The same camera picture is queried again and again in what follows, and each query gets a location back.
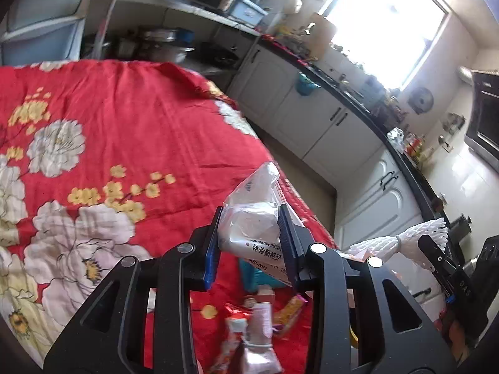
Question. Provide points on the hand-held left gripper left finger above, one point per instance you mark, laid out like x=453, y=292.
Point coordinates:
x=212, y=249

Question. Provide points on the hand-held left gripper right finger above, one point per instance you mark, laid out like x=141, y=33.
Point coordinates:
x=290, y=241

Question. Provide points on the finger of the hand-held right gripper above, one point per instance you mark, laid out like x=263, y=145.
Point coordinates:
x=432, y=255

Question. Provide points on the white foam net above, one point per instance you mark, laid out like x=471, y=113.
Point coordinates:
x=409, y=241

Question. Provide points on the white plastic wrapper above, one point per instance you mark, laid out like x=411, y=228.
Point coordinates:
x=249, y=218

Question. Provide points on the blue mesh cloth roll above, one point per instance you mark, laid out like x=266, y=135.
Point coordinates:
x=253, y=276

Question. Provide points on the brown white carton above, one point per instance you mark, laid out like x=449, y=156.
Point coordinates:
x=259, y=319

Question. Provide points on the yellow purple candy wrapper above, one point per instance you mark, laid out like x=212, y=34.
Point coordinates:
x=290, y=311

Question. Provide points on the black kitchen countertop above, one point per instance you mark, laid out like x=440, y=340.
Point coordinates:
x=413, y=175

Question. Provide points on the red white snack wrapper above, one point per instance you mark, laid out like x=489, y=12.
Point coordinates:
x=234, y=331

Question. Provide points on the cluster of condiment bottles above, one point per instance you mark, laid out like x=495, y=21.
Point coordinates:
x=409, y=146

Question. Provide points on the white kitchen cabinets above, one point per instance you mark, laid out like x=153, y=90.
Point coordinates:
x=312, y=124

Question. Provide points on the black range hood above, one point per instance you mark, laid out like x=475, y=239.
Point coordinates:
x=485, y=117

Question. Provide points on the teal hanging basket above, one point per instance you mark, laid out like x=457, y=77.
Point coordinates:
x=307, y=85

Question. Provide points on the red floral blanket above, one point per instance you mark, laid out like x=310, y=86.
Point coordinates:
x=117, y=124

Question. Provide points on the blue storage box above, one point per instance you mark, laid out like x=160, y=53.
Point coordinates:
x=245, y=11

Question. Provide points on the bright window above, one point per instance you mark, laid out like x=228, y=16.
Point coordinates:
x=390, y=15

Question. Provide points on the metal kitchen shelf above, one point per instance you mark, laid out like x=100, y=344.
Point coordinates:
x=175, y=6

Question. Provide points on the grey blue plastic drawer unit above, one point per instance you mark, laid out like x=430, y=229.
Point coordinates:
x=43, y=39

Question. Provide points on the round wall fan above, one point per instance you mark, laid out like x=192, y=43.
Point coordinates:
x=421, y=101

